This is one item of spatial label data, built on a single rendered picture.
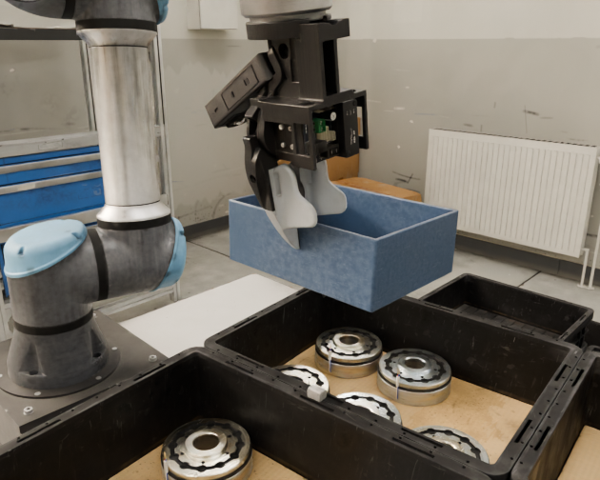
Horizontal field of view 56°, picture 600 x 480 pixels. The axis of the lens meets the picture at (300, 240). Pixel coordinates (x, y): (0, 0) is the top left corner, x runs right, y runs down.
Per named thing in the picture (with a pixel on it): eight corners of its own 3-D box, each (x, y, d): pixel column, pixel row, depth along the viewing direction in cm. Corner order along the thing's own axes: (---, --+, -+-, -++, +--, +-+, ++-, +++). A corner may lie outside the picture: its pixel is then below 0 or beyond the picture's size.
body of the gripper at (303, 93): (312, 180, 46) (298, 22, 41) (245, 164, 52) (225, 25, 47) (371, 155, 51) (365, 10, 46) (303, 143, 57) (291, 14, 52)
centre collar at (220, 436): (175, 446, 65) (175, 441, 65) (210, 426, 69) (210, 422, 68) (202, 467, 62) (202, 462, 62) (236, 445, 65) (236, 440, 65)
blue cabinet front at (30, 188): (5, 296, 232) (-20, 160, 214) (157, 252, 281) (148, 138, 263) (8, 298, 230) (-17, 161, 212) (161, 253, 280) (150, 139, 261)
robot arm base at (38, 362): (0, 355, 94) (-10, 302, 91) (92, 331, 103) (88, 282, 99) (19, 402, 83) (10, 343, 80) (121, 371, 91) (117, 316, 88)
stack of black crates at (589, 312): (405, 430, 180) (414, 300, 165) (453, 390, 200) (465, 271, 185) (530, 495, 154) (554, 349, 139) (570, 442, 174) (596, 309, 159)
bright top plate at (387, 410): (302, 422, 70) (302, 418, 70) (350, 387, 77) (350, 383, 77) (371, 459, 64) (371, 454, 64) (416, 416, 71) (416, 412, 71)
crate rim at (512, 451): (198, 358, 75) (197, 342, 74) (330, 286, 97) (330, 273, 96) (500, 503, 51) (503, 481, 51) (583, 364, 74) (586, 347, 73)
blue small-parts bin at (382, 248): (229, 259, 65) (227, 199, 63) (315, 232, 75) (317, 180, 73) (371, 312, 52) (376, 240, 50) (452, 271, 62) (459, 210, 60)
